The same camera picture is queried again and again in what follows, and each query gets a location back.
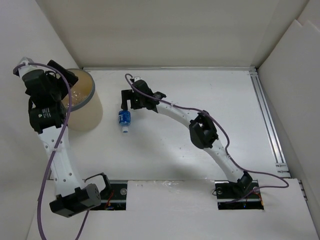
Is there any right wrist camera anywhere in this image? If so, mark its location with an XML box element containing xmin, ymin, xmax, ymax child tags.
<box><xmin>130</xmin><ymin>76</ymin><xmax>142</xmax><ymax>83</ymax></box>

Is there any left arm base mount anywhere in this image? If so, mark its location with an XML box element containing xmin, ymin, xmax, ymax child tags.
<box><xmin>90</xmin><ymin>180</ymin><xmax>128</xmax><ymax>211</ymax></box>

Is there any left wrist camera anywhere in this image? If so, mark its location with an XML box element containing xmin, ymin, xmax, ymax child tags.
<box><xmin>12</xmin><ymin>57</ymin><xmax>37</xmax><ymax>78</ymax></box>

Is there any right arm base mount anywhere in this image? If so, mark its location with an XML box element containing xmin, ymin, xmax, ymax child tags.
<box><xmin>212</xmin><ymin>180</ymin><xmax>264</xmax><ymax>210</ymax></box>

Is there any blue label bottle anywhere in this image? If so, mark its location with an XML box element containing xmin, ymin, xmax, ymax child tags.
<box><xmin>118</xmin><ymin>110</ymin><xmax>131</xmax><ymax>134</ymax></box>

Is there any beige bin with grey rim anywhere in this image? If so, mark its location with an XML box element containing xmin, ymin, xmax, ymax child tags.
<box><xmin>68</xmin><ymin>68</ymin><xmax>103</xmax><ymax>132</ymax></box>

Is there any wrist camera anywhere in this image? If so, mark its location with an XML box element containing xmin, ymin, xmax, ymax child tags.
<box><xmin>12</xmin><ymin>57</ymin><xmax>37</xmax><ymax>78</ymax></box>
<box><xmin>130</xmin><ymin>76</ymin><xmax>142</xmax><ymax>83</ymax></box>

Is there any aluminium rail right edge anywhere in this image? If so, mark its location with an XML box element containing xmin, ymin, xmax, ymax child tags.
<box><xmin>249</xmin><ymin>67</ymin><xmax>291</xmax><ymax>179</ymax></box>

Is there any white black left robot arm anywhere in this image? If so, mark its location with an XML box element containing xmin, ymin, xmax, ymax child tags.
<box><xmin>19</xmin><ymin>58</ymin><xmax>112</xmax><ymax>218</ymax></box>

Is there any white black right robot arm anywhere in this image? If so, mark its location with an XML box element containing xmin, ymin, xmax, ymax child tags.
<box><xmin>121</xmin><ymin>74</ymin><xmax>253</xmax><ymax>199</ymax></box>

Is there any clear unlabelled plastic bottle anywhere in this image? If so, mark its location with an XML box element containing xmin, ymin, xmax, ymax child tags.
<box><xmin>62</xmin><ymin>90</ymin><xmax>87</xmax><ymax>108</ymax></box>

